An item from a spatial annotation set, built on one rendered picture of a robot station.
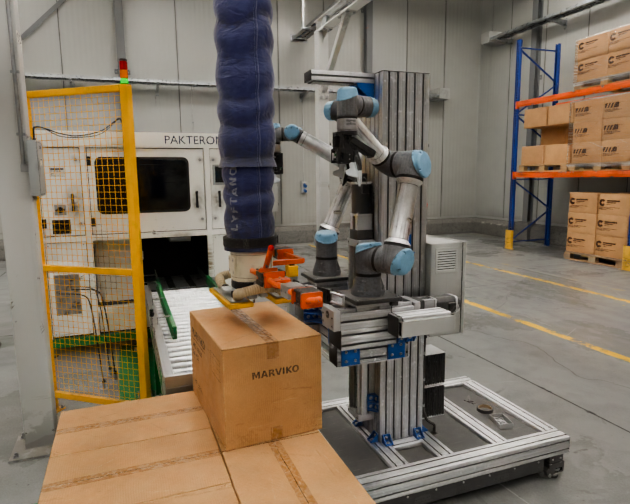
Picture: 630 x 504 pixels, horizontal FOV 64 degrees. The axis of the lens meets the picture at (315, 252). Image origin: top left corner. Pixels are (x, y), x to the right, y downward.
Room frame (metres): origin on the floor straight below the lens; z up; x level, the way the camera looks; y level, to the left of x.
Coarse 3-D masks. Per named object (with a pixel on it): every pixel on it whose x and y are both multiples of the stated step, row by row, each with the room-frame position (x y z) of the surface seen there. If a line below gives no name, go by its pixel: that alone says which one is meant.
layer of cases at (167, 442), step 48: (96, 432) 1.89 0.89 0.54; (144, 432) 1.89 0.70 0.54; (192, 432) 1.89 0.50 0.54; (48, 480) 1.57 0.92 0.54; (96, 480) 1.57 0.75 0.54; (144, 480) 1.57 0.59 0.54; (192, 480) 1.56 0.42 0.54; (240, 480) 1.56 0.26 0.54; (288, 480) 1.56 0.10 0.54; (336, 480) 1.55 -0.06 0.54
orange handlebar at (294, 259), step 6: (294, 258) 2.31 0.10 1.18; (300, 258) 2.24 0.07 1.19; (276, 264) 2.18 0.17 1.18; (282, 264) 2.19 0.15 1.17; (288, 264) 2.21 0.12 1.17; (252, 270) 1.98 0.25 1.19; (270, 282) 1.78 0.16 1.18; (276, 282) 1.74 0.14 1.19; (282, 282) 1.78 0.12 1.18; (276, 288) 1.74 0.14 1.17; (306, 300) 1.50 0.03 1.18; (312, 300) 1.49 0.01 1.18; (318, 300) 1.50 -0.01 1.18
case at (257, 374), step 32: (192, 320) 2.22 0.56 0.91; (224, 320) 2.11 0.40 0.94; (256, 320) 2.10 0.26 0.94; (288, 320) 2.10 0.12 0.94; (192, 352) 2.25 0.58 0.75; (224, 352) 1.74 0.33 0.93; (256, 352) 1.79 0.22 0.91; (288, 352) 1.84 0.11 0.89; (320, 352) 1.90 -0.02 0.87; (224, 384) 1.74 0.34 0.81; (256, 384) 1.79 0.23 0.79; (288, 384) 1.84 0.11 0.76; (320, 384) 1.90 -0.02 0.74; (224, 416) 1.74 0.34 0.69; (256, 416) 1.79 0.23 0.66; (288, 416) 1.84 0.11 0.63; (320, 416) 1.90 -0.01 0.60; (224, 448) 1.75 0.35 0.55
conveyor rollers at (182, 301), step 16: (192, 288) 4.52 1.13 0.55; (208, 288) 4.55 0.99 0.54; (160, 304) 3.97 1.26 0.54; (176, 304) 3.94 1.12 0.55; (192, 304) 3.97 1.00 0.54; (208, 304) 3.93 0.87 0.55; (160, 320) 3.53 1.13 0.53; (176, 320) 3.49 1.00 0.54; (176, 352) 2.81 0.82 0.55; (176, 368) 2.61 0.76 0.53
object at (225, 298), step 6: (210, 288) 2.18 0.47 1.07; (216, 288) 2.15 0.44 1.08; (216, 294) 2.07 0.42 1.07; (222, 294) 2.04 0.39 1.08; (228, 294) 2.04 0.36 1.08; (222, 300) 1.98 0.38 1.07; (228, 300) 1.95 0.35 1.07; (246, 300) 1.94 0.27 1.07; (228, 306) 1.89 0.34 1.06; (234, 306) 1.89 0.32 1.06; (240, 306) 1.90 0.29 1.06; (246, 306) 1.91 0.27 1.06; (252, 306) 1.92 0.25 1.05
